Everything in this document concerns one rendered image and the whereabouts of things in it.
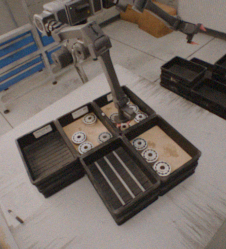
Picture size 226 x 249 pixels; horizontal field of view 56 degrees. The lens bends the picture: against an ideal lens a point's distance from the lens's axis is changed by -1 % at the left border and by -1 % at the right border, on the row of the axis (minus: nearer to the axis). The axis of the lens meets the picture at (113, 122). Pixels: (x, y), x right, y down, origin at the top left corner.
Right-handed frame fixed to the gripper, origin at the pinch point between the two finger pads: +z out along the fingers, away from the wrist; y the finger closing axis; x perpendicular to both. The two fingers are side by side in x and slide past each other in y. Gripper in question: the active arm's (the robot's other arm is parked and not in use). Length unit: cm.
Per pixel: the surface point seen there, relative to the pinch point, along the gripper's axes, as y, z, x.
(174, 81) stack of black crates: 90, 40, 53
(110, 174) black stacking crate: -24.1, 3.2, -26.5
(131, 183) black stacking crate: -16.0, 2.6, -37.8
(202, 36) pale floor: 251, 94, 172
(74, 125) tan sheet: -29.0, 5.2, 23.0
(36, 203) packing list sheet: -73, 17, -15
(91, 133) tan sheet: -21.4, 4.5, 9.0
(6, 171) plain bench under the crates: -87, 18, 20
